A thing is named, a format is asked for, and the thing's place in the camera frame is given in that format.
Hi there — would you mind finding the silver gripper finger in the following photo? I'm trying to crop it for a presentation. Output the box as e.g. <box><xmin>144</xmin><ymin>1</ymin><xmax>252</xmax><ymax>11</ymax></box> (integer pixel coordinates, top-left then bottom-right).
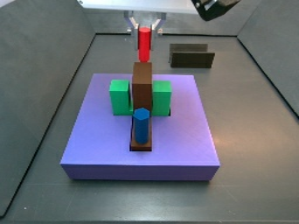
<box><xmin>124</xmin><ymin>10</ymin><xmax>139</xmax><ymax>38</ymax></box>
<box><xmin>151</xmin><ymin>12</ymin><xmax>165</xmax><ymax>37</ymax></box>

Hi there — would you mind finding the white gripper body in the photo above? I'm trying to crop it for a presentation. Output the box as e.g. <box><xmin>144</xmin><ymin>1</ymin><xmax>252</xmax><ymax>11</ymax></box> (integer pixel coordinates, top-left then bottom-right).
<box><xmin>77</xmin><ymin>0</ymin><xmax>197</xmax><ymax>14</ymax></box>

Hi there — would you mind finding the red cylinder peg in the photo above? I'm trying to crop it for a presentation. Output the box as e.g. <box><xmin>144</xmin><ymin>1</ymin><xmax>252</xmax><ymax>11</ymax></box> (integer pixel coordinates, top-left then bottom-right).
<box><xmin>137</xmin><ymin>27</ymin><xmax>151</xmax><ymax>62</ymax></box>

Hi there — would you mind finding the purple base board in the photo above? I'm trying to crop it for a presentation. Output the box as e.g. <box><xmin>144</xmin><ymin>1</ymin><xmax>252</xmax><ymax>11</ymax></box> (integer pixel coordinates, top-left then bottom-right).
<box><xmin>60</xmin><ymin>73</ymin><xmax>220</xmax><ymax>181</ymax></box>

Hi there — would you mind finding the brown L-shaped block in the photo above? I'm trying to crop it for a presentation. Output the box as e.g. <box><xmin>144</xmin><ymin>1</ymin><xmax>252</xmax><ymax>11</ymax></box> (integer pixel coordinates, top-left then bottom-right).
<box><xmin>129</xmin><ymin>62</ymin><xmax>152</xmax><ymax>151</ymax></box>

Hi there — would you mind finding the green U-shaped block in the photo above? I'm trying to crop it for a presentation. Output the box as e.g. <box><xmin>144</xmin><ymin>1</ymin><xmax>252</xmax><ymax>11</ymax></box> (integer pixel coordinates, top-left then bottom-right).
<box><xmin>108</xmin><ymin>80</ymin><xmax>172</xmax><ymax>116</ymax></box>

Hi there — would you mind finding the blue hexagonal peg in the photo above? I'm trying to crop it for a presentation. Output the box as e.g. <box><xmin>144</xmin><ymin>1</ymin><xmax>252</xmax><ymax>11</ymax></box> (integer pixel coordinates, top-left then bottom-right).
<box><xmin>133</xmin><ymin>108</ymin><xmax>149</xmax><ymax>144</ymax></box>

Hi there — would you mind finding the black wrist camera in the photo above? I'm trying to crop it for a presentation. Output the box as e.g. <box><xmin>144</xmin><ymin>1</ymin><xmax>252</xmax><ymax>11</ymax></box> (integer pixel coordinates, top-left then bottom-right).
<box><xmin>191</xmin><ymin>0</ymin><xmax>240</xmax><ymax>21</ymax></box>

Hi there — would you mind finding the black angle bracket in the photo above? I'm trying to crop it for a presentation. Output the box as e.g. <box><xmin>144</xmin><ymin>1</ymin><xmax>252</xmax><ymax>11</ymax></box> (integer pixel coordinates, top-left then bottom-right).
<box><xmin>169</xmin><ymin>44</ymin><xmax>215</xmax><ymax>68</ymax></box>

